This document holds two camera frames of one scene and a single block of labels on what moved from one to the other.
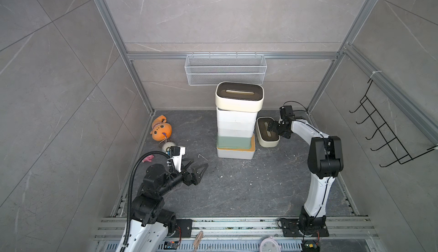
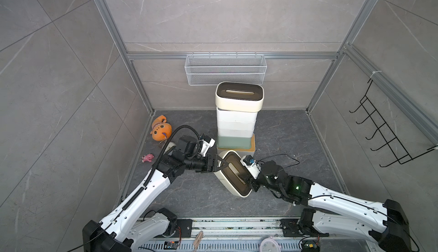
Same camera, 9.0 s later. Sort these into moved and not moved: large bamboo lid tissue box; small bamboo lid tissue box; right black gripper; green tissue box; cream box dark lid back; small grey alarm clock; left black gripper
Moved: left black gripper; cream box dark lid back; right black gripper
Not moved: large bamboo lid tissue box; small grey alarm clock; small bamboo lid tissue box; green tissue box
